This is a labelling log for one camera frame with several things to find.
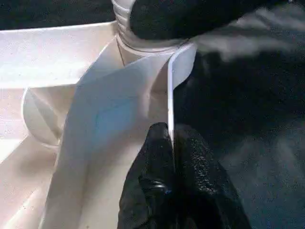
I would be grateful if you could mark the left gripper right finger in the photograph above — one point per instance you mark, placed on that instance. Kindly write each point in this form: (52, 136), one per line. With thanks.
(205, 190)

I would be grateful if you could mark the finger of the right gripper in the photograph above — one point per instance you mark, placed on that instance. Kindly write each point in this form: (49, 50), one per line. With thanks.
(178, 19)

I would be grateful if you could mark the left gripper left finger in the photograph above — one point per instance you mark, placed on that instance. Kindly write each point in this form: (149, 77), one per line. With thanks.
(150, 190)

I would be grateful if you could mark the white plastic table leg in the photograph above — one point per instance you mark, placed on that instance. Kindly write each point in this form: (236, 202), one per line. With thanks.
(122, 23)

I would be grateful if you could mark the white plastic table top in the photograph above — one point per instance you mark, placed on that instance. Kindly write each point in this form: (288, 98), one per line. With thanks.
(35, 59)

